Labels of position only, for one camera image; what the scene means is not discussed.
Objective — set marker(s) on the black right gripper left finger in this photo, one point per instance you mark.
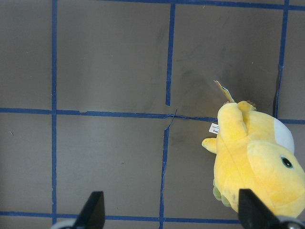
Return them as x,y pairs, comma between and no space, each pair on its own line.
92,215

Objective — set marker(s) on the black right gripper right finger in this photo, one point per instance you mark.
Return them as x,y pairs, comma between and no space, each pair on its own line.
253,213

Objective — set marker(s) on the yellow plush dinosaur toy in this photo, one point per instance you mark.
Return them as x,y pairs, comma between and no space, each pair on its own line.
255,151

